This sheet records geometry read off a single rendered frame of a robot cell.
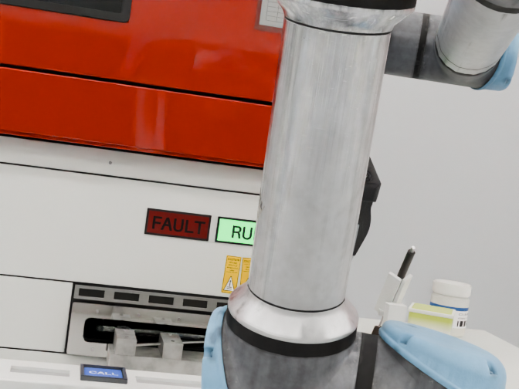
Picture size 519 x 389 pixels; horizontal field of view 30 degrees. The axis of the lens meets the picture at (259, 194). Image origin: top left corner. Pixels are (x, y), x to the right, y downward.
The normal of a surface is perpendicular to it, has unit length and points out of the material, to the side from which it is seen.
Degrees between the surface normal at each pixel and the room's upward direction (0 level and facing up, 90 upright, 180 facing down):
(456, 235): 90
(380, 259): 90
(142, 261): 90
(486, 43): 172
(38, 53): 90
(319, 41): 107
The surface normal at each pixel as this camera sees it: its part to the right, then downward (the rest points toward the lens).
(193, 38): 0.18, 0.08
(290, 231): -0.36, 0.28
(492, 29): -0.12, 0.99
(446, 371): -0.13, -0.04
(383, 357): 0.04, -0.75
